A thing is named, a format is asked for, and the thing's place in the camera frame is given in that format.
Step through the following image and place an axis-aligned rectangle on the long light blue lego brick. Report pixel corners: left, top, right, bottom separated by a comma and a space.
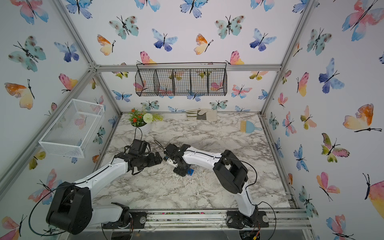
187, 169, 194, 176

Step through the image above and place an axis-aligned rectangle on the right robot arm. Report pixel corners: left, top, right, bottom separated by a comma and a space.
164, 144, 269, 230

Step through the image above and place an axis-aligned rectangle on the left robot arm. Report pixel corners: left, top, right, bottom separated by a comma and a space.
46, 140, 163, 235

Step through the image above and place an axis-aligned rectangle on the potted flower plant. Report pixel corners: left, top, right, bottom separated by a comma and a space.
128, 109, 164, 135

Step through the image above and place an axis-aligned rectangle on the beige folded cloth stack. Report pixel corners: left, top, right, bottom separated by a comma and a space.
186, 109, 218, 122

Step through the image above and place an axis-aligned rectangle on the blue hand brush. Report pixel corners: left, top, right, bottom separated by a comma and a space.
240, 121, 263, 134

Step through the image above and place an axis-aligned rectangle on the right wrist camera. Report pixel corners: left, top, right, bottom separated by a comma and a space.
164, 156, 178, 168

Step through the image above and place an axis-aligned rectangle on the white mesh wall basket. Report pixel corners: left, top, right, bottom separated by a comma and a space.
39, 99, 105, 158

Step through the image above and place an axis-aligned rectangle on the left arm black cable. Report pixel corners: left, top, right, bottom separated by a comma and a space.
28, 182, 76, 238

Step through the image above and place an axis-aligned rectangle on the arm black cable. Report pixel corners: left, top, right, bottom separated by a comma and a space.
245, 161, 279, 240
28, 182, 76, 238

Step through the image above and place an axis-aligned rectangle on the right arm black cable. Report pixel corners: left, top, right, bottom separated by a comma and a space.
245, 161, 279, 240

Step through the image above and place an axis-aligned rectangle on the black wire wall basket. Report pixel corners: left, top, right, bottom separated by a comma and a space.
134, 62, 228, 97

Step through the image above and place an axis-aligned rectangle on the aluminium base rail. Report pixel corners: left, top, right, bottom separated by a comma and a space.
86, 208, 313, 232

